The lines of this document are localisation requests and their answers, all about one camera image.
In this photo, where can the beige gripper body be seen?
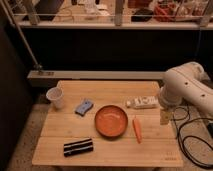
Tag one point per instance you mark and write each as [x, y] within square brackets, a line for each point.
[165, 116]

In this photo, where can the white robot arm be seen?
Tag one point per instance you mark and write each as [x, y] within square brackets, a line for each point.
[184, 82]

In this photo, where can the orange carrot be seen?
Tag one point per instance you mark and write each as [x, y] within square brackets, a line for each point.
[137, 129]

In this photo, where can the orange bowl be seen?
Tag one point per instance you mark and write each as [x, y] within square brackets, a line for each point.
[111, 121]

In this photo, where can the wooden table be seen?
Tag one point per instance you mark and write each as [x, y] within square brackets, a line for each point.
[95, 128]

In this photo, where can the blue sponge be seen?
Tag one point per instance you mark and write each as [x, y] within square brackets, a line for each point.
[84, 107]

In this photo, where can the upper workbench shelf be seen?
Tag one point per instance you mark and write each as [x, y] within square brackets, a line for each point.
[112, 14]

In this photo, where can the metal diagonal pole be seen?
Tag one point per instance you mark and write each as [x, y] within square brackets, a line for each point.
[38, 68]

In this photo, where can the grey metal rail beam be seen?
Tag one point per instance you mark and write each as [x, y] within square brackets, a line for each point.
[49, 78]

